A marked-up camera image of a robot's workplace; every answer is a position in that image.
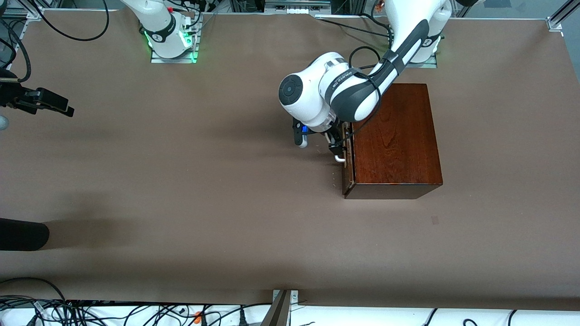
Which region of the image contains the light wood drawer white handle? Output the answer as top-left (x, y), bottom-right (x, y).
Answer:
top-left (334, 129), bottom-right (355, 196)

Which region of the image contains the dark brown wooden cabinet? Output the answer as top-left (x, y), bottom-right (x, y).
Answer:
top-left (343, 83), bottom-right (444, 200)

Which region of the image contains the grey power strip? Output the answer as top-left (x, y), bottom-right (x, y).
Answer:
top-left (264, 0), bottom-right (333, 14)

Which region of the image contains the black rounded cylinder object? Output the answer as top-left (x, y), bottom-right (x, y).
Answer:
top-left (0, 218), bottom-right (50, 252)

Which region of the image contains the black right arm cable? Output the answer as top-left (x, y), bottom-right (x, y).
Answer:
top-left (0, 0), bottom-right (110, 83)

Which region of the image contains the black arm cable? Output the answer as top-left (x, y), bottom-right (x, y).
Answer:
top-left (347, 45), bottom-right (384, 137)
top-left (0, 0), bottom-right (110, 83)

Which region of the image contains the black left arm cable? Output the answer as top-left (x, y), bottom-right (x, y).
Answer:
top-left (347, 45), bottom-right (384, 137)

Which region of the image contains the aluminium frame rail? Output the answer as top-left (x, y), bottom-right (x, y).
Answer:
top-left (0, 0), bottom-right (45, 21)

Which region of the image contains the black cable on table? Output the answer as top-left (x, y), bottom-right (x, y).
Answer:
top-left (315, 13), bottom-right (391, 39)

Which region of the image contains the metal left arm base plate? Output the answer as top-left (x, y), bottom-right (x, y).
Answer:
top-left (405, 53), bottom-right (439, 70)

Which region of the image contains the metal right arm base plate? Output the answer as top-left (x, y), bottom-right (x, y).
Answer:
top-left (150, 43), bottom-right (199, 64)

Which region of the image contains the black looped cable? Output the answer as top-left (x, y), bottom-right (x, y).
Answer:
top-left (0, 277), bottom-right (70, 326)

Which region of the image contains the aluminium profile post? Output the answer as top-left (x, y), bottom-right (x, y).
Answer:
top-left (261, 289), bottom-right (300, 326)

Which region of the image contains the aluminium frame corner bracket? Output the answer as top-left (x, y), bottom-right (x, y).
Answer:
top-left (546, 0), bottom-right (580, 33)

